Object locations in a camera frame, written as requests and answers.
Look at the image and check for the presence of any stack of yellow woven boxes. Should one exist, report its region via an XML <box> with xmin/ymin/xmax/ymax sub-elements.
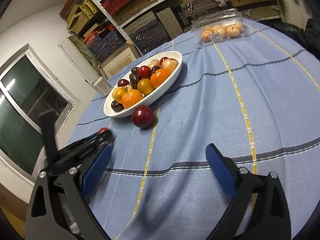
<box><xmin>60</xmin><ymin>0</ymin><xmax>100</xmax><ymax>34</ymax></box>

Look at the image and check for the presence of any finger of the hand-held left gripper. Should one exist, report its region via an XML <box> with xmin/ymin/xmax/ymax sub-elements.
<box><xmin>70</xmin><ymin>131</ymin><xmax>113</xmax><ymax>167</ymax></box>

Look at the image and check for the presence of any beige picture frame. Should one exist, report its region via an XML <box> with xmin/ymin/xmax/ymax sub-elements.
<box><xmin>100</xmin><ymin>46</ymin><xmax>140</xmax><ymax>80</ymax></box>

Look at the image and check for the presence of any blue striped tablecloth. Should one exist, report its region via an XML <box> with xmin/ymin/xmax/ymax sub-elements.
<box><xmin>59</xmin><ymin>17</ymin><xmax>320</xmax><ymax>240</ymax></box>

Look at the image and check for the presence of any clear plastic clamshell box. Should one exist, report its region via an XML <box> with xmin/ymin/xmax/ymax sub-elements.
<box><xmin>190</xmin><ymin>8</ymin><xmax>244</xmax><ymax>43</ymax></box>

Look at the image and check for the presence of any white oval plate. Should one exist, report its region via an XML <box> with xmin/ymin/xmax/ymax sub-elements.
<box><xmin>103</xmin><ymin>51</ymin><xmax>182</xmax><ymax>118</ymax></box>

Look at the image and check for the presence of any white metal shelf rack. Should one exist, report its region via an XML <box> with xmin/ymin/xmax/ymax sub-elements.
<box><xmin>79</xmin><ymin>0</ymin><xmax>285</xmax><ymax>45</ymax></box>

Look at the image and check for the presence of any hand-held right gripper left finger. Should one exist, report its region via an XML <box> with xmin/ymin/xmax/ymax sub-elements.
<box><xmin>25</xmin><ymin>144</ymin><xmax>113</xmax><ymax>240</ymax></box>

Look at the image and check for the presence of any stack of blue red boxes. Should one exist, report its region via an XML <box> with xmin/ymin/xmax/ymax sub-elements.
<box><xmin>84</xmin><ymin>25</ymin><xmax>125</xmax><ymax>60</ymax></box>

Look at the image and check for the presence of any group of pale orange fruits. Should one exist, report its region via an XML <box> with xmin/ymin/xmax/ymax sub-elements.
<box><xmin>201</xmin><ymin>21</ymin><xmax>243</xmax><ymax>42</ymax></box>

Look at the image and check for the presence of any green marbled board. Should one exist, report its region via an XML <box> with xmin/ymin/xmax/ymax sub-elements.
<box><xmin>67</xmin><ymin>35</ymin><xmax>100</xmax><ymax>75</ymax></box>

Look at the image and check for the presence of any white framed window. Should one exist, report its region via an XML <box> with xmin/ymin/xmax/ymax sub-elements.
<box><xmin>0</xmin><ymin>44</ymin><xmax>77</xmax><ymax>183</ymax></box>

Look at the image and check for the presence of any orange mandarin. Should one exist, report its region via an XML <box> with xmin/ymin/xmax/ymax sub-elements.
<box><xmin>122</xmin><ymin>89</ymin><xmax>144</xmax><ymax>109</ymax></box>
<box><xmin>150</xmin><ymin>68</ymin><xmax>172</xmax><ymax>88</ymax></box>

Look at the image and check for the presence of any yellow orange tomato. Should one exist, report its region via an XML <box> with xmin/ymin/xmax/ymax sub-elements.
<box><xmin>137</xmin><ymin>78</ymin><xmax>155</xmax><ymax>95</ymax></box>
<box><xmin>113</xmin><ymin>87</ymin><xmax>128</xmax><ymax>103</ymax></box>

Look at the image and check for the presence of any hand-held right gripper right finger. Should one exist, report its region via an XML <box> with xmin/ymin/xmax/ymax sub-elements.
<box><xmin>205</xmin><ymin>143</ymin><xmax>292</xmax><ymax>240</ymax></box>

